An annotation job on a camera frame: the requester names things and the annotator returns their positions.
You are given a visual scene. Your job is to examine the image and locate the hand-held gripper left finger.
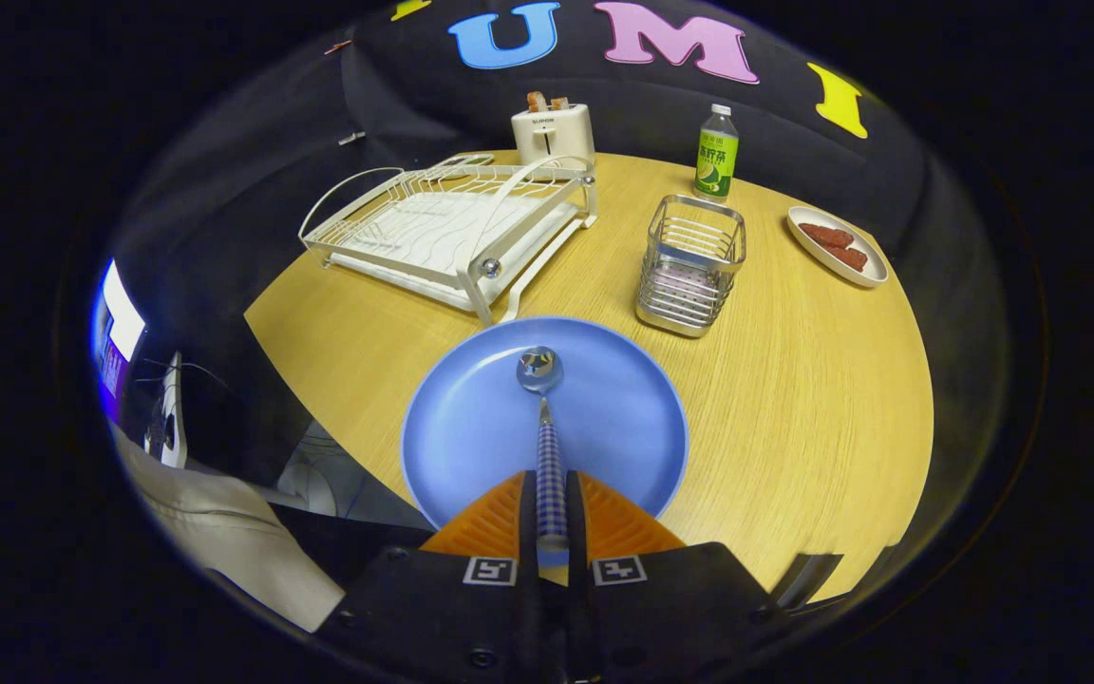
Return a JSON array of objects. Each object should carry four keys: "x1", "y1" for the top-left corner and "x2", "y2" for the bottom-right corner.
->
[{"x1": 319, "y1": 469, "x2": 548, "y2": 684}]

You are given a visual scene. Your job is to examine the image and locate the black chair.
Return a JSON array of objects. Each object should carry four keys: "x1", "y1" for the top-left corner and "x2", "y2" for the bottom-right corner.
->
[{"x1": 770, "y1": 553, "x2": 842, "y2": 614}]

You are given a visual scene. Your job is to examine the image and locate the metal wire basket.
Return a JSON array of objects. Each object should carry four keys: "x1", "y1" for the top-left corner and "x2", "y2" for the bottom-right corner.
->
[{"x1": 635, "y1": 194, "x2": 748, "y2": 339}]

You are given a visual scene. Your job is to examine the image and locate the white device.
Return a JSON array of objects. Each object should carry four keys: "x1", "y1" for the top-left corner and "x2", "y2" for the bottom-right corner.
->
[{"x1": 143, "y1": 351, "x2": 189, "y2": 468}]

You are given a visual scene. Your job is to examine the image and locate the metal spoon with checkered handle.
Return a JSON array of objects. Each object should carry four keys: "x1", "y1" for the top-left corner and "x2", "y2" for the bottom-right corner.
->
[{"x1": 516, "y1": 346, "x2": 570, "y2": 552}]

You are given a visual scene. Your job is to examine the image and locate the white oval dish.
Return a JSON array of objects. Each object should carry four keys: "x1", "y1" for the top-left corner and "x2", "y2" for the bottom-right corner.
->
[{"x1": 786, "y1": 205, "x2": 890, "y2": 289}]

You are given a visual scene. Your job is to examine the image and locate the white toaster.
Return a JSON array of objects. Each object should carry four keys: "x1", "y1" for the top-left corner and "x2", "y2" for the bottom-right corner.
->
[{"x1": 511, "y1": 103, "x2": 596, "y2": 172}]

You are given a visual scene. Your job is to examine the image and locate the blue plate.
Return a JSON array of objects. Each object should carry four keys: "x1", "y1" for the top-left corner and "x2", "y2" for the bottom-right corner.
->
[{"x1": 401, "y1": 316, "x2": 690, "y2": 569}]

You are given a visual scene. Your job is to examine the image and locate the white wire dish rack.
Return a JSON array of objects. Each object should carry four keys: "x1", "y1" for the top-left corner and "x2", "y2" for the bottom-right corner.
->
[{"x1": 298, "y1": 152, "x2": 599, "y2": 328}]

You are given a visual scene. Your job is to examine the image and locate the person's beige trousers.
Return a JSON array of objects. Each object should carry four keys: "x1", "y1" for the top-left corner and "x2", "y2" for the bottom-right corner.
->
[{"x1": 115, "y1": 427, "x2": 347, "y2": 633}]

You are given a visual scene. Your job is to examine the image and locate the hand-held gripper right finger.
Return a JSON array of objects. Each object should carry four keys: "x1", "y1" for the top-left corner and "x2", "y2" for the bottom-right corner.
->
[{"x1": 566, "y1": 469, "x2": 776, "y2": 683}]

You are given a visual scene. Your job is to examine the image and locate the lit monitor screen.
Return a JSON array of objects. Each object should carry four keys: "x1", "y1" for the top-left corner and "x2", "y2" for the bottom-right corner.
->
[{"x1": 91, "y1": 258, "x2": 147, "y2": 400}]

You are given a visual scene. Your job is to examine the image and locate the green label drink bottle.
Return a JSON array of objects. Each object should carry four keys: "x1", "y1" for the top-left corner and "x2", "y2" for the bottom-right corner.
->
[{"x1": 693, "y1": 104, "x2": 740, "y2": 204}]

